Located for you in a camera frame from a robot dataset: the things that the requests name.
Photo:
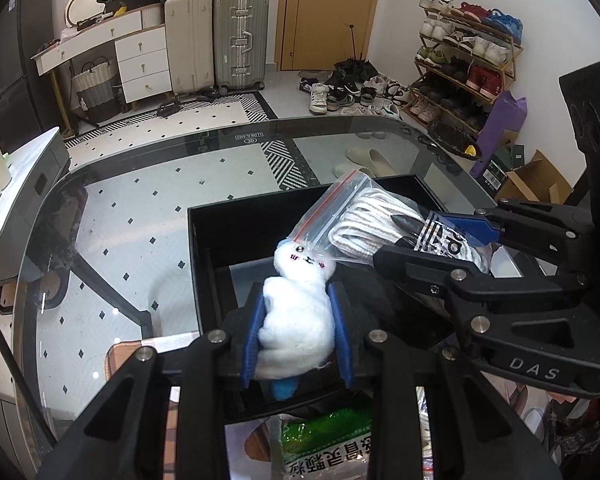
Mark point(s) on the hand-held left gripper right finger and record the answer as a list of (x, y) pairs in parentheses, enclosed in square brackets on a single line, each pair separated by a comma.
[(341, 332)]

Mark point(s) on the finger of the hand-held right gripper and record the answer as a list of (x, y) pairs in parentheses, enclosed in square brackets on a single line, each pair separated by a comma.
[(525, 292), (472, 227)]

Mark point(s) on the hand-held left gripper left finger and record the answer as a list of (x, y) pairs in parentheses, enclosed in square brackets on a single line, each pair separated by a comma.
[(252, 336)]

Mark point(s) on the white and blue plush toy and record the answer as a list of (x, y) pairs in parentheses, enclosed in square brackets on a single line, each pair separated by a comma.
[(295, 310)]

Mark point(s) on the green medicine packet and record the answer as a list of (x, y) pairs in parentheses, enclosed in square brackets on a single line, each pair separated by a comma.
[(325, 435)]

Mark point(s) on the black storage box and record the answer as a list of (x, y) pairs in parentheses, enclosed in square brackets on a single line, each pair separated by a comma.
[(240, 230)]

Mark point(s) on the dark green shoebox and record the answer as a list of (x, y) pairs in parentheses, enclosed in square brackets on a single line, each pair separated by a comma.
[(500, 167)]

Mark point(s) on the cardboard box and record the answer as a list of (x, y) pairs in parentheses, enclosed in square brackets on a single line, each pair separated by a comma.
[(535, 180)]

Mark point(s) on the black mesh basket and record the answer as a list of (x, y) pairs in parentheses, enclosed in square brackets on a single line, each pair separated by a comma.
[(452, 137)]

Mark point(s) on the purple bag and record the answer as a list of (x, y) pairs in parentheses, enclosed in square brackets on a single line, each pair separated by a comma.
[(505, 120)]

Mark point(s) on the floral patterned cloth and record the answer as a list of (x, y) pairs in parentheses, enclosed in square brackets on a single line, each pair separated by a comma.
[(555, 425)]

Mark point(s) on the wooden shoe rack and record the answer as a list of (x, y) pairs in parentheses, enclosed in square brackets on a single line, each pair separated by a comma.
[(467, 80)]

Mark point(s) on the pile of shoes on floor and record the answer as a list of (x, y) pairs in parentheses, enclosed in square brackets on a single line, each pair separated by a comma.
[(350, 92)]

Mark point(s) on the black umbrella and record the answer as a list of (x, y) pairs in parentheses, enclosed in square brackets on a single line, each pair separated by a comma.
[(352, 65)]

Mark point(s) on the black white striped rug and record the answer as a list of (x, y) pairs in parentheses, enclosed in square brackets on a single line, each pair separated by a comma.
[(230, 107)]

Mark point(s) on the small black floor device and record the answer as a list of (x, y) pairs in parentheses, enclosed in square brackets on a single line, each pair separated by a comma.
[(169, 108)]

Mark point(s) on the wooden door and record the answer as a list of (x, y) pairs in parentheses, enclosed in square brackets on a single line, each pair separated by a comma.
[(330, 10)]

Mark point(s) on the grey cabinet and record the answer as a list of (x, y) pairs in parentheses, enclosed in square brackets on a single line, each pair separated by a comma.
[(25, 185)]

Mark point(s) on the wicker basket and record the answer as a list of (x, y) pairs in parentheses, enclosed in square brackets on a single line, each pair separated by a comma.
[(96, 90)]

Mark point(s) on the silver suitcase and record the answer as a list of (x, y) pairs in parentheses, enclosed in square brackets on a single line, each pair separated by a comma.
[(240, 40)]

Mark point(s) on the beige suitcase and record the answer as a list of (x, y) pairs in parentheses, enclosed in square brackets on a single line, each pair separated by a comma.
[(190, 45)]

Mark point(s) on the white dresser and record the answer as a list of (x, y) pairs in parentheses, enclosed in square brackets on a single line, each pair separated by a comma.
[(140, 60)]

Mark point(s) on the black refrigerator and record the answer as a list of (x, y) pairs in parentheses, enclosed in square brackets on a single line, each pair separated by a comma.
[(10, 60)]

